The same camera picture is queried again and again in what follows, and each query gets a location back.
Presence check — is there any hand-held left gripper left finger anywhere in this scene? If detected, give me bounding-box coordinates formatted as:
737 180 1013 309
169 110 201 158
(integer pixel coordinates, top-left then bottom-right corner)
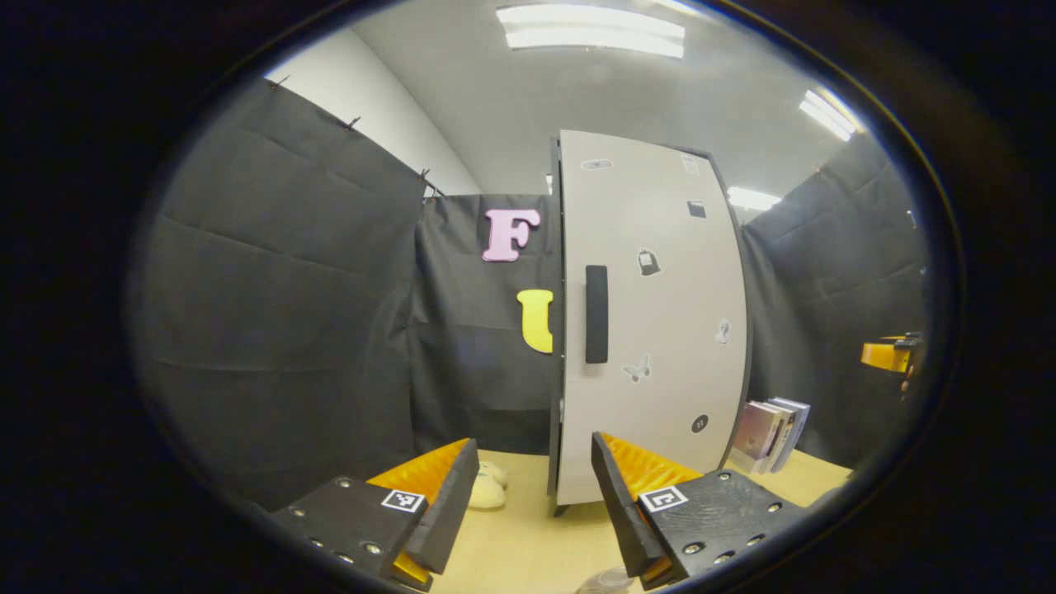
272 437 481 592

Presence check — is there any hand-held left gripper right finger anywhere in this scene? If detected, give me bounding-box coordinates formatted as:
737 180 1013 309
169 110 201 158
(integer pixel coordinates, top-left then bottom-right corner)
590 431 809 592

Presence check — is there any clear plastic bottle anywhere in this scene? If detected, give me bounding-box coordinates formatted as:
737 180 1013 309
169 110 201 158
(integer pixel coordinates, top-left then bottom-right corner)
575 567 637 594

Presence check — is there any black door handle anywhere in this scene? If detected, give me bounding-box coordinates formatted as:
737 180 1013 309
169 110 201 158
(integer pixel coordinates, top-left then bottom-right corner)
585 265 610 365

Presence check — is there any grey cabinet door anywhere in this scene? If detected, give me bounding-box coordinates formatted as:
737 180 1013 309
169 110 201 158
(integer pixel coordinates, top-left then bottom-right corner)
554 130 748 507

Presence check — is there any cream rounded object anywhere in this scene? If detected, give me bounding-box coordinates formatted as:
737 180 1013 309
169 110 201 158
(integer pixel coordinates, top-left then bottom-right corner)
468 460 510 510

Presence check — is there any grey spine book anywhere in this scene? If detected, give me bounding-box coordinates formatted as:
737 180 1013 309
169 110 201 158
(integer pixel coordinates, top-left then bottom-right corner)
771 398 812 474

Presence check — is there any beige spine book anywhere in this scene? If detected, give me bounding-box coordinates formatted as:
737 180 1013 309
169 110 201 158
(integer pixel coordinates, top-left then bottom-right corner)
763 400 798 475

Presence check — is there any white spine book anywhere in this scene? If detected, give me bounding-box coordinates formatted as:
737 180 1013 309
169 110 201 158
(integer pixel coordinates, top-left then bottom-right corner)
730 402 783 474

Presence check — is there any black backdrop cloth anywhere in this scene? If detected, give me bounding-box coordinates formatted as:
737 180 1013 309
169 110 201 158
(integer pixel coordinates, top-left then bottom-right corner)
132 78 929 512

